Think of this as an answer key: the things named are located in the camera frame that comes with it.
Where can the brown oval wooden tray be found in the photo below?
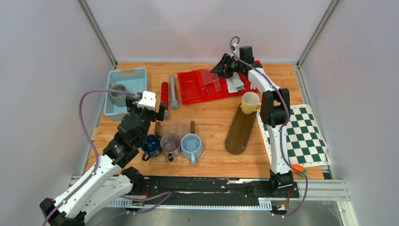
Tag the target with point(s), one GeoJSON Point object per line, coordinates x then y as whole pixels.
{"type": "Point", "coordinates": [239, 132]}

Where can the silver microphone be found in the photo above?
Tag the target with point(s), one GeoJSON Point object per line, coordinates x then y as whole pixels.
{"type": "Point", "coordinates": [174, 103]}

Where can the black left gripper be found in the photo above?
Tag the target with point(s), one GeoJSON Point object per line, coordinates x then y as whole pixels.
{"type": "Point", "coordinates": [158, 115]}

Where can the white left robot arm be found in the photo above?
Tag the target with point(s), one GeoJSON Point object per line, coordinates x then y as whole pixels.
{"type": "Point", "coordinates": [108, 178]}

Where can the red bin with toothpaste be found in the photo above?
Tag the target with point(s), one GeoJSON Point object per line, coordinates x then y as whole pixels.
{"type": "Point", "coordinates": [224, 87]}

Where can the dark blue mug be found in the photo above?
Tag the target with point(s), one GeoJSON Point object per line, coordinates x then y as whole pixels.
{"type": "Point", "coordinates": [151, 147]}

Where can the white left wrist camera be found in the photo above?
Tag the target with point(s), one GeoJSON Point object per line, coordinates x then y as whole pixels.
{"type": "Point", "coordinates": [148, 100]}

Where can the grey green mug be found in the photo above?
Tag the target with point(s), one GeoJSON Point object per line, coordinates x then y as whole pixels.
{"type": "Point", "coordinates": [119, 99]}

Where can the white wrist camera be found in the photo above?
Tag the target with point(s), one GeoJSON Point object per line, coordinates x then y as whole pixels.
{"type": "Point", "coordinates": [148, 100]}
{"type": "Point", "coordinates": [235, 48]}

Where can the red glitter microphone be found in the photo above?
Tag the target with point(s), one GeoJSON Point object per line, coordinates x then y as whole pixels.
{"type": "Point", "coordinates": [164, 97]}

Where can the clear textured plastic sheet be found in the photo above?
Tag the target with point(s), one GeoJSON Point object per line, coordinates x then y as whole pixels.
{"type": "Point", "coordinates": [211, 81]}

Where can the left aluminium frame post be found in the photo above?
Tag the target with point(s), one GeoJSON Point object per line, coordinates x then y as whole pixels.
{"type": "Point", "coordinates": [97, 31]}

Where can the grey toothpaste tube right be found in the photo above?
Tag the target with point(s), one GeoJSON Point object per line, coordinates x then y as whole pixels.
{"type": "Point", "coordinates": [239, 84]}

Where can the light blue mug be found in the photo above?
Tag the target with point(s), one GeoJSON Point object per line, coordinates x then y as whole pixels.
{"type": "Point", "coordinates": [191, 147]}

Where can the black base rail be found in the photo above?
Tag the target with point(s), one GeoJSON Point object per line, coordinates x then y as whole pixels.
{"type": "Point", "coordinates": [200, 191]}

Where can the green white chessboard mat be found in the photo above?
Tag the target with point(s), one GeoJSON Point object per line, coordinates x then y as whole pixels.
{"type": "Point", "coordinates": [305, 143]}

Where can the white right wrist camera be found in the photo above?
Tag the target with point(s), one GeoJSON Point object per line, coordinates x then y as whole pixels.
{"type": "Point", "coordinates": [235, 48]}

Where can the aluminium corner frame post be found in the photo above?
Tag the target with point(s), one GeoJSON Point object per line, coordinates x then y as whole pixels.
{"type": "Point", "coordinates": [319, 29]}

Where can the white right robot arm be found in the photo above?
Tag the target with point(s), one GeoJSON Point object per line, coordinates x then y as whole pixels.
{"type": "Point", "coordinates": [274, 111]}

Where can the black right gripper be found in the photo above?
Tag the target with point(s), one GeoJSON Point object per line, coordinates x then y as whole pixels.
{"type": "Point", "coordinates": [220, 69]}

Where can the white toothpaste tube left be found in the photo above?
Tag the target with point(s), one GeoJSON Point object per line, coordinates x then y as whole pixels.
{"type": "Point", "coordinates": [230, 86]}

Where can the light blue plastic basket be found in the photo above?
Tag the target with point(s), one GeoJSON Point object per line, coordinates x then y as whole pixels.
{"type": "Point", "coordinates": [136, 82]}

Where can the purple grey mug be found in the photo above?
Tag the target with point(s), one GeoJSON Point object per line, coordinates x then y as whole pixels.
{"type": "Point", "coordinates": [170, 145]}

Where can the cream yellow mug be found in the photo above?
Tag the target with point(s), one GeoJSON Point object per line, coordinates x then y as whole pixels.
{"type": "Point", "coordinates": [250, 103]}

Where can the orange green tape roll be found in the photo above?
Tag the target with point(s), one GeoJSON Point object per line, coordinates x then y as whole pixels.
{"type": "Point", "coordinates": [298, 170]}

